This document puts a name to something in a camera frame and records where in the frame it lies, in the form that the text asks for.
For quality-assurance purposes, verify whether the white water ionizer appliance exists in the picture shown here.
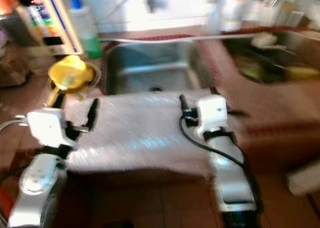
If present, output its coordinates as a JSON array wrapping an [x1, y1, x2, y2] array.
[[14, 0, 84, 55]]

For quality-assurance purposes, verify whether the clear jar with orange lid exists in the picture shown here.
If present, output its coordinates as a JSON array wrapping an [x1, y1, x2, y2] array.
[[0, 0, 26, 45]]

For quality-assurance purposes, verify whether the metal faucet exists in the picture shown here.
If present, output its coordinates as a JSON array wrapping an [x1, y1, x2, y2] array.
[[144, 0, 161, 15]]

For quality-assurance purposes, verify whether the clear bubble wrap sheet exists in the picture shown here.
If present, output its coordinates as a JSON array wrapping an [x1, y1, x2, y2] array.
[[65, 90, 244, 177]]

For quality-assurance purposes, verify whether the stainless steel bowl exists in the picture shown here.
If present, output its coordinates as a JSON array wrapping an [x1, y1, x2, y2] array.
[[49, 62, 103, 96]]

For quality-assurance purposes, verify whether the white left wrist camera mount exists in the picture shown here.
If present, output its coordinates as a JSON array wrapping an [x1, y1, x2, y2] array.
[[26, 107, 74, 150]]

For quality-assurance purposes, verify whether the green dish soap bottle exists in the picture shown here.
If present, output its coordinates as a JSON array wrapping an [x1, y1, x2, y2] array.
[[68, 0, 104, 59]]

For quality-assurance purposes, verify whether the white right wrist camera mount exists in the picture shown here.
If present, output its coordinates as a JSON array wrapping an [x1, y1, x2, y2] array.
[[194, 93, 229, 139]]

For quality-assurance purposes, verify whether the stainless steel sink basin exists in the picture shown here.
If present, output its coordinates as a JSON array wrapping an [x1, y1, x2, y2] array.
[[102, 40, 216, 95]]

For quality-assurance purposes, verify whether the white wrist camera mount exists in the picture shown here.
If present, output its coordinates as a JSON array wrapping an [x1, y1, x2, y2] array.
[[194, 93, 229, 139], [26, 107, 74, 150]]

